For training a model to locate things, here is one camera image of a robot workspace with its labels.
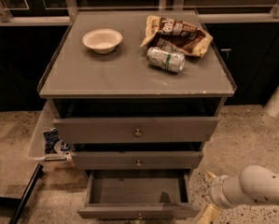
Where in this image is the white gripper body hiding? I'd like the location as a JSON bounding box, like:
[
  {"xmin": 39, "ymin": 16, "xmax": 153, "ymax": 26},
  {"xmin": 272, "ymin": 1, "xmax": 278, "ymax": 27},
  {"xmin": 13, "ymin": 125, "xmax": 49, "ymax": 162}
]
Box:
[{"xmin": 209, "ymin": 175, "xmax": 239, "ymax": 209}]

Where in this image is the grey bottom drawer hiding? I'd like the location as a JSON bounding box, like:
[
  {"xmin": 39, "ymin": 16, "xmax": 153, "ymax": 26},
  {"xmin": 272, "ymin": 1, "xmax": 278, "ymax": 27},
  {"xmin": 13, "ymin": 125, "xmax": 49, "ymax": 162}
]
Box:
[{"xmin": 78, "ymin": 170, "xmax": 200, "ymax": 219}]

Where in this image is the grey drawer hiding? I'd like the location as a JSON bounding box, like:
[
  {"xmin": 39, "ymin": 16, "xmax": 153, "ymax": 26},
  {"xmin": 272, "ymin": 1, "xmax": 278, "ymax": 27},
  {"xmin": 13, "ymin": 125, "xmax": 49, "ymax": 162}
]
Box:
[
  {"xmin": 53, "ymin": 117, "xmax": 218, "ymax": 144},
  {"xmin": 78, "ymin": 170, "xmax": 200, "ymax": 219},
  {"xmin": 71, "ymin": 151, "xmax": 203, "ymax": 170}
]

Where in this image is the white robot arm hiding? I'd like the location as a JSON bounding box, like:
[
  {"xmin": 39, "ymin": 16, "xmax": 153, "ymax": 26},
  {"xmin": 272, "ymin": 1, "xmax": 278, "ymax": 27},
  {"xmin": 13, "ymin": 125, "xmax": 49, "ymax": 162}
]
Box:
[{"xmin": 194, "ymin": 85, "xmax": 279, "ymax": 224}]

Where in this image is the grey top drawer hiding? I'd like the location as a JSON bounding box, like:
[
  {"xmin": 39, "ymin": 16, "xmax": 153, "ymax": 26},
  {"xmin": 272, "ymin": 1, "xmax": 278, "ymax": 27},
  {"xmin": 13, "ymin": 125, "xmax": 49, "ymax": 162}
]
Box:
[{"xmin": 53, "ymin": 117, "xmax": 218, "ymax": 144}]

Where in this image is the grey drawer cabinet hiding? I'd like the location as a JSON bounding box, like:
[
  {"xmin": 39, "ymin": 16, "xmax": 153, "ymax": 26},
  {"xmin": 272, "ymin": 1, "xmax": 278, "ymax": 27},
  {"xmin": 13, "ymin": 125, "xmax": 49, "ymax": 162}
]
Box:
[{"xmin": 36, "ymin": 10, "xmax": 238, "ymax": 173}]

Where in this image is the grey middle drawer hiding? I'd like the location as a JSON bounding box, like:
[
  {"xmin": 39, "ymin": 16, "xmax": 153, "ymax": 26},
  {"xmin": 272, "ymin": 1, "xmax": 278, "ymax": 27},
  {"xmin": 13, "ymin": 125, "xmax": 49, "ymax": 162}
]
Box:
[{"xmin": 71, "ymin": 151, "xmax": 203, "ymax": 170}]

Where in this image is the white green soda can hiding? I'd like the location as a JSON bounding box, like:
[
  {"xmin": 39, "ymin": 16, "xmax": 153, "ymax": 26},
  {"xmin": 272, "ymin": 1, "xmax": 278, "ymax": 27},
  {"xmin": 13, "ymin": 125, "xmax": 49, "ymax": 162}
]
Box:
[{"xmin": 146, "ymin": 47, "xmax": 185, "ymax": 73}]

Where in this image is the brown chip bag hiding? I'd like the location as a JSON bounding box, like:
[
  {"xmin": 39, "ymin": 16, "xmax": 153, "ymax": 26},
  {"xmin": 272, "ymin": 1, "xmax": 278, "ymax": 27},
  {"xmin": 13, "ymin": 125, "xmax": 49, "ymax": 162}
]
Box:
[{"xmin": 141, "ymin": 15, "xmax": 213, "ymax": 57}]

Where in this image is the blue snack package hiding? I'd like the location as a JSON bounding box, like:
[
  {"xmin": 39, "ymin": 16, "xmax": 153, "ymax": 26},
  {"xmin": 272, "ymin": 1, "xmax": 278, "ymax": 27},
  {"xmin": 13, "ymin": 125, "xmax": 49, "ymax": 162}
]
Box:
[{"xmin": 42, "ymin": 128, "xmax": 60, "ymax": 154}]

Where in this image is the white paper bowl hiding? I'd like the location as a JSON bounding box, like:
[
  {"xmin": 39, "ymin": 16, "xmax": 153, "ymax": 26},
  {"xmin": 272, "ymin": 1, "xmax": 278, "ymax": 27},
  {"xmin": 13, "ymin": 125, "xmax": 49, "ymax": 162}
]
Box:
[{"xmin": 82, "ymin": 29, "xmax": 122, "ymax": 54}]

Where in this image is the clear plastic bin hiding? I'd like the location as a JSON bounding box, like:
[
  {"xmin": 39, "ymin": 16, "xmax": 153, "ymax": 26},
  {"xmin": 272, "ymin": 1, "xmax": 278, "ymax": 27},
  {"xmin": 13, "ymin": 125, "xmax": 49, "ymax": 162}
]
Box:
[{"xmin": 28, "ymin": 103, "xmax": 73, "ymax": 168}]

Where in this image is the black floor rail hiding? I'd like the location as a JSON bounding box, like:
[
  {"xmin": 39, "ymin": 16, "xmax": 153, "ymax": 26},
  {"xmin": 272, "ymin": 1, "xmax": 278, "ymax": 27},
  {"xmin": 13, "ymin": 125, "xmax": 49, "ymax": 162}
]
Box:
[{"xmin": 8, "ymin": 164, "xmax": 43, "ymax": 224}]

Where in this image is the metal railing frame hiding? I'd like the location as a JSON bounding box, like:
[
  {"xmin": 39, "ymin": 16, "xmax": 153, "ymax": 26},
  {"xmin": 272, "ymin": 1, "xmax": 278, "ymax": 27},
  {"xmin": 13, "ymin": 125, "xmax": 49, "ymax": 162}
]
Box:
[{"xmin": 0, "ymin": 0, "xmax": 279, "ymax": 27}]

